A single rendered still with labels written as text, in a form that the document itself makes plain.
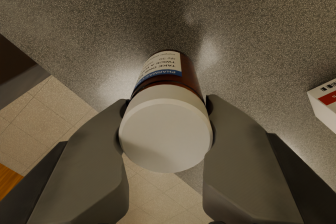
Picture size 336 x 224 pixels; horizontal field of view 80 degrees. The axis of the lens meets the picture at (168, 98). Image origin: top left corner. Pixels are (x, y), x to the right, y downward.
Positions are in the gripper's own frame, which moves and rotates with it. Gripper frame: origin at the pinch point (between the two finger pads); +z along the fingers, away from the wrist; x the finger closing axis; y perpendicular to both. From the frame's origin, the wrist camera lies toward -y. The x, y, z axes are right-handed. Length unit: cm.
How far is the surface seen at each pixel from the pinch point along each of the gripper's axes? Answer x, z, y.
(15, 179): -131, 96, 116
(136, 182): -37, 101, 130
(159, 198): -20, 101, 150
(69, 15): -8.3, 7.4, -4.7
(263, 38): 8.5, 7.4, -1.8
